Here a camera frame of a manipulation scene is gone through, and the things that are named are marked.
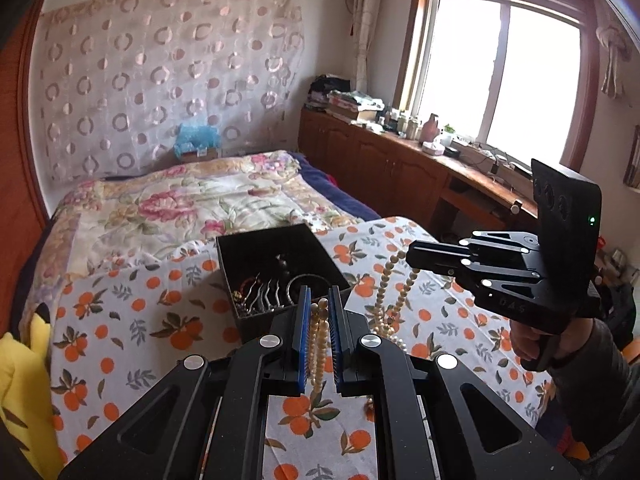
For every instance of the yellow plush toy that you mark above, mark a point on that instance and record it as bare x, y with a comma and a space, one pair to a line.
20, 390

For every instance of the tied patterned curtain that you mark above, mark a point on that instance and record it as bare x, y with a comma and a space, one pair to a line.
612, 60

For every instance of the wooden framed window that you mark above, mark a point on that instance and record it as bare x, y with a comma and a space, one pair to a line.
500, 60

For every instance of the patterned window curtain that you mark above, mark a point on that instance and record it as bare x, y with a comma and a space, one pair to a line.
367, 25

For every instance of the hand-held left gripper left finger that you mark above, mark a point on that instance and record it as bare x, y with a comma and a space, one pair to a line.
301, 340

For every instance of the wooden cabinet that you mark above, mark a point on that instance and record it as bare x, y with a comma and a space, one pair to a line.
380, 170

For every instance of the person's right forearm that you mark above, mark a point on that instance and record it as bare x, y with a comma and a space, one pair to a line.
595, 385

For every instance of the blue plastic bag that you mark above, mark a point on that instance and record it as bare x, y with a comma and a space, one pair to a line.
196, 137

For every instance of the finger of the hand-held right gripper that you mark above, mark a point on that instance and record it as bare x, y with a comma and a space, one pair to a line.
450, 260
505, 242

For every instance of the brown bottle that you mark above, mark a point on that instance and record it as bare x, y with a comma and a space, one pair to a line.
431, 129

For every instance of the wooden slatted wardrobe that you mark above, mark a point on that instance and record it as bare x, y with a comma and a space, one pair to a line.
17, 185

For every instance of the floral quilt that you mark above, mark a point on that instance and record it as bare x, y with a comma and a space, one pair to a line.
175, 210

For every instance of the dark blue blanket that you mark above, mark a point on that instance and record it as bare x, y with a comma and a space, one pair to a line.
330, 185

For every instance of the black jewelry box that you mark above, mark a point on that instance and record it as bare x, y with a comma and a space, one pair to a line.
272, 255

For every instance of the silver wavy hair clip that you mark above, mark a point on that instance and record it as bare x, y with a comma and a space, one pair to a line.
265, 295

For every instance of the silver bangle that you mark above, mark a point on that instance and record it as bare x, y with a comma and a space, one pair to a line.
292, 285

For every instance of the stack of folded clothes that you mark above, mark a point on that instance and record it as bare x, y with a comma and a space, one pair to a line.
340, 100

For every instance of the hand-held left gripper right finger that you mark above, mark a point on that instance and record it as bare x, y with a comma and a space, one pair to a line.
340, 335

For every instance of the person's right hand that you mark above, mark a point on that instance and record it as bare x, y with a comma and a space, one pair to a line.
527, 342

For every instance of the circle patterned sheer curtain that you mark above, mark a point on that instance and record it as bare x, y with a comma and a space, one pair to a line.
165, 75

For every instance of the orange fruit print cloth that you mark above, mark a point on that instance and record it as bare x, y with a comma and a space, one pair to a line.
125, 320

